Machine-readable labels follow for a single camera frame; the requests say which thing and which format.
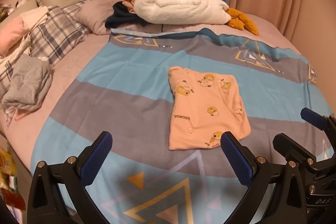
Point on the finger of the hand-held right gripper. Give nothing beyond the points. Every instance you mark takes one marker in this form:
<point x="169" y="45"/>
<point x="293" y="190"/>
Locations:
<point x="312" y="116"/>
<point x="291" y="149"/>

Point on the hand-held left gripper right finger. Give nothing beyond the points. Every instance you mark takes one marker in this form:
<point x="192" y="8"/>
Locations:
<point x="236" y="158"/>

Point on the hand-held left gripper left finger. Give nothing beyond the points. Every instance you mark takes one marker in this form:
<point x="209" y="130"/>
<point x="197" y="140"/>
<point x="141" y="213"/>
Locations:
<point x="97" y="158"/>

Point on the pink cartoon print shirt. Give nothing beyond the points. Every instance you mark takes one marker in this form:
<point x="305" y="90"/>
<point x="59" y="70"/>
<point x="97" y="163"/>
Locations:
<point x="207" y="113"/>

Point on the blue grey printed blanket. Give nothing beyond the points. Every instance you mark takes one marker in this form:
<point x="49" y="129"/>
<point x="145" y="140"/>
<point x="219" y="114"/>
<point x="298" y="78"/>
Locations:
<point x="118" y="82"/>

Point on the pile of colourful packets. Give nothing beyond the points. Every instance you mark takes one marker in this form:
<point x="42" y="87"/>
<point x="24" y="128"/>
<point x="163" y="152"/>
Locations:
<point x="9" y="174"/>

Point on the mauve bed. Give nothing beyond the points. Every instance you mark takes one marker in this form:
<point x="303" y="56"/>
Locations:
<point x="73" y="64"/>

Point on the grey garment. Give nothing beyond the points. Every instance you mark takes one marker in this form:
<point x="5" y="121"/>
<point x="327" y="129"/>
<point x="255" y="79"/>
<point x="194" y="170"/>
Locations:
<point x="29" y="82"/>

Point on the plaid duvet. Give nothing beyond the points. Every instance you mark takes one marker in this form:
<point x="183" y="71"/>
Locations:
<point x="60" y="32"/>

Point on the dark navy garment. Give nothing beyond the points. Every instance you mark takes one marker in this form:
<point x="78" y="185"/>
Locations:
<point x="120" y="19"/>

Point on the mauve pillow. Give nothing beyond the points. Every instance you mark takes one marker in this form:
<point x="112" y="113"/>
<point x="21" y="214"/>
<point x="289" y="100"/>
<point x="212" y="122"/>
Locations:
<point x="97" y="14"/>

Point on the cream white garment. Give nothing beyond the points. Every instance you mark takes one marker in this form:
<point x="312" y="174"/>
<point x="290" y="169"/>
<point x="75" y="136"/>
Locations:
<point x="34" y="15"/>

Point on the beige pink garment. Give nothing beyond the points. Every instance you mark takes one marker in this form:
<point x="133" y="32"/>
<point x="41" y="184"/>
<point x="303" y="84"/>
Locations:
<point x="128" y="3"/>

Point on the white goose plush toy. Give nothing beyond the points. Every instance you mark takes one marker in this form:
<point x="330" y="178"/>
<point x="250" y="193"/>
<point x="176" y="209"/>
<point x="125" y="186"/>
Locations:
<point x="183" y="6"/>

